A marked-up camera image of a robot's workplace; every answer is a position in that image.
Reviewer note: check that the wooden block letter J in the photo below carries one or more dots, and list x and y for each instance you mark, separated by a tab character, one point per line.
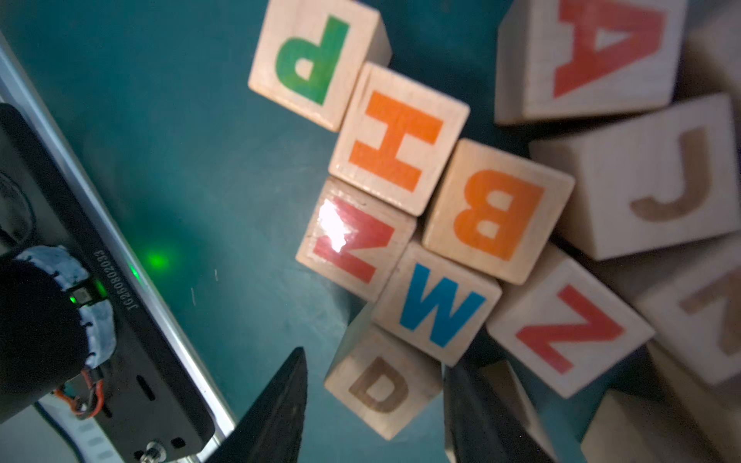
650	182

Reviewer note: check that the aluminium rail frame front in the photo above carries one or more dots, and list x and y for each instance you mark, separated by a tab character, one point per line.
18	91

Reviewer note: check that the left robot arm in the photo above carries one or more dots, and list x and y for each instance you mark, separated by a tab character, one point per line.
57	322

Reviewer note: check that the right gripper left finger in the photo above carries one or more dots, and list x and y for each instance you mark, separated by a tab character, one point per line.
272	429

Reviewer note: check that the wooden block letter A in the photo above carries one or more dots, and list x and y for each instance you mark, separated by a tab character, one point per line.
575	59

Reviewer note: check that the wooden block letter W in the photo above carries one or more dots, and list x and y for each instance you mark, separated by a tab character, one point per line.
435	304

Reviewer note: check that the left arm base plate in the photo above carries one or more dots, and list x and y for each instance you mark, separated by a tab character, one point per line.
150	403

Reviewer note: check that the wooden block letter B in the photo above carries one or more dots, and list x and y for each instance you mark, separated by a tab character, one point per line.
495	211

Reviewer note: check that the wooden block red N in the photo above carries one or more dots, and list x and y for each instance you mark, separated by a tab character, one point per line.
354	239

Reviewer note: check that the wooden block letter H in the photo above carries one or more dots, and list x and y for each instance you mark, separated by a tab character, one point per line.
397	138

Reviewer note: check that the wooden block letter D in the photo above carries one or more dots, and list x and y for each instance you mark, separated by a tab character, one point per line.
383	380

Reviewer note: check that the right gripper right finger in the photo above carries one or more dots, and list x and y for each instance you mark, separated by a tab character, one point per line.
478	425

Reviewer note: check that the wooden block red Z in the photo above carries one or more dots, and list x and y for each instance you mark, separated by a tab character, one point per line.
564	325

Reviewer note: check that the wooden block letter P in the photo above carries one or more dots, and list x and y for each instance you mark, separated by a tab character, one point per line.
310	54

